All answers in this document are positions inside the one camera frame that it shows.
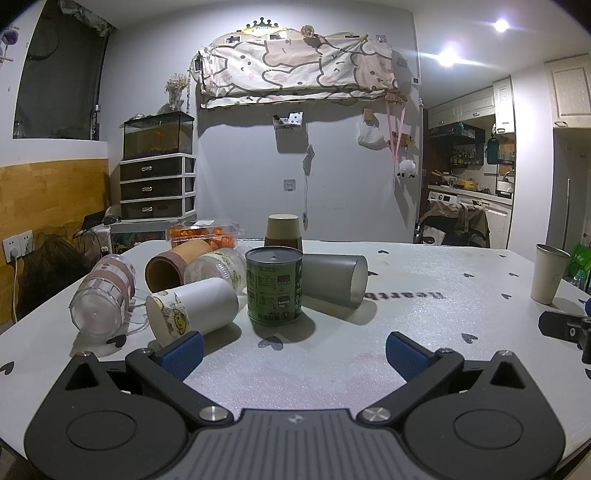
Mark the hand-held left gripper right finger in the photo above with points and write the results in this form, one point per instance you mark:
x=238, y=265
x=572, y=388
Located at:
x=407, y=354

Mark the dark fluffy cloth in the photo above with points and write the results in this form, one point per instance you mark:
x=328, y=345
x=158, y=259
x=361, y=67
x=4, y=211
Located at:
x=53, y=267

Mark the white plush toy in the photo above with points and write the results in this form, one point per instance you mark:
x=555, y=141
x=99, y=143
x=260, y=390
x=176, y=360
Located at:
x=407, y=169

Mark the white hanging bag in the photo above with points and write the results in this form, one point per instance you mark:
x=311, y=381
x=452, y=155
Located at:
x=370, y=134

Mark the white wall hook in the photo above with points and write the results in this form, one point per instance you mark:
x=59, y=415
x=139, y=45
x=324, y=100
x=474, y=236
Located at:
x=289, y=184

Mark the white cartoon print cup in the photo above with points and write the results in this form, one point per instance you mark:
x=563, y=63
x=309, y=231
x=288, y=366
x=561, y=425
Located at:
x=207, y=304

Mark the clear box of orange fruit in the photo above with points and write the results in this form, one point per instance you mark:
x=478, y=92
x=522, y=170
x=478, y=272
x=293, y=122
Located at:
x=203, y=233

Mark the pink hanging ribbon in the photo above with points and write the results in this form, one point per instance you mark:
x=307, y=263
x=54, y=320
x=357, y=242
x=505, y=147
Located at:
x=396, y=134

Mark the brown cardboard tube cup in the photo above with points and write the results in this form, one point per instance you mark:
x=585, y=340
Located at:
x=168, y=267

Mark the white tall cabinet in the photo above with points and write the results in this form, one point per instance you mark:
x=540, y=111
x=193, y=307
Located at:
x=570, y=92

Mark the glass fish tank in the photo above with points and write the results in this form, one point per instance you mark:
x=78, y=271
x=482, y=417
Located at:
x=157, y=136

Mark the white kitchen wall cabinets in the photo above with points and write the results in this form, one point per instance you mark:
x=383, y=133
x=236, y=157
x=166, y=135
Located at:
x=471, y=104

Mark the beige cup with metal rim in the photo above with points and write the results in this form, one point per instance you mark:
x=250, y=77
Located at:
x=548, y=274

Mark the clear mug with pink bands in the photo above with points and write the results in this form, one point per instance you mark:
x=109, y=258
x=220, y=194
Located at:
x=102, y=295

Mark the clear plastic jar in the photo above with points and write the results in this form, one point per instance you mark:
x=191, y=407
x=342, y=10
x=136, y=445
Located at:
x=217, y=267

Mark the white washing machine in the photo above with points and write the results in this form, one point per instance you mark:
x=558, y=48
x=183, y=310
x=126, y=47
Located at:
x=450, y=197

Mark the dark window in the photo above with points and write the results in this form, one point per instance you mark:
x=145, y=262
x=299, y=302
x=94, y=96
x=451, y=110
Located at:
x=60, y=69

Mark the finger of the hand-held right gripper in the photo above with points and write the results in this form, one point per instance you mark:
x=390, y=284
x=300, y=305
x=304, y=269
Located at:
x=561, y=325

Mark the white drawer unit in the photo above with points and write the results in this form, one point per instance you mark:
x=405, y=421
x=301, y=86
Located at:
x=157, y=187

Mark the dried flower bunch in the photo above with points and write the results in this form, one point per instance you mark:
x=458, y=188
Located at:
x=178, y=87

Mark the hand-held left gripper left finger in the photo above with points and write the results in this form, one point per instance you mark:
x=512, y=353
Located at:
x=182, y=354

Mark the chair draped with clothes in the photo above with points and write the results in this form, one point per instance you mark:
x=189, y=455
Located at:
x=457, y=224

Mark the grey frosted cup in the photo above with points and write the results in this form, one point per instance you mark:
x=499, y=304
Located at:
x=330, y=279

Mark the small clear wall shelf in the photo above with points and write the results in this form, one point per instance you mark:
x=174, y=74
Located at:
x=288, y=121

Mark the cartoon printed wall cloth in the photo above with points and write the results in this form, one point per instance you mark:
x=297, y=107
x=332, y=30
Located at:
x=295, y=64

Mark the green plastic bottle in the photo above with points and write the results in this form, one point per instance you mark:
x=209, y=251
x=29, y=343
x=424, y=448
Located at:
x=581, y=263

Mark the green tin can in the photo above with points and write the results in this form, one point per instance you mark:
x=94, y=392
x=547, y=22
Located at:
x=273, y=288

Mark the white wall socket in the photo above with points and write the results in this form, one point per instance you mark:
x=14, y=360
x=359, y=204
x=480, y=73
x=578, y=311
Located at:
x=17, y=244

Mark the brown paper cup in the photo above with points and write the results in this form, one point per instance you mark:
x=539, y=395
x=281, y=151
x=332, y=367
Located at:
x=282, y=228

